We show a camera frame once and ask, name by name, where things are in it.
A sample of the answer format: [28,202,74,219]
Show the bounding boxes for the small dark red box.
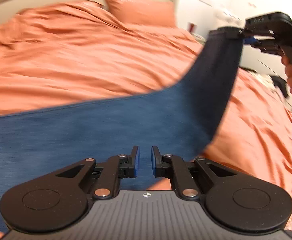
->
[188,23,196,34]

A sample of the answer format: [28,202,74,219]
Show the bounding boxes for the blue denim jeans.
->
[0,26,244,233]

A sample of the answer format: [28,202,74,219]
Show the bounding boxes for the orange bed duvet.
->
[0,0,292,240]

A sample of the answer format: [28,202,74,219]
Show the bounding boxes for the orange pillow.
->
[105,0,176,28]

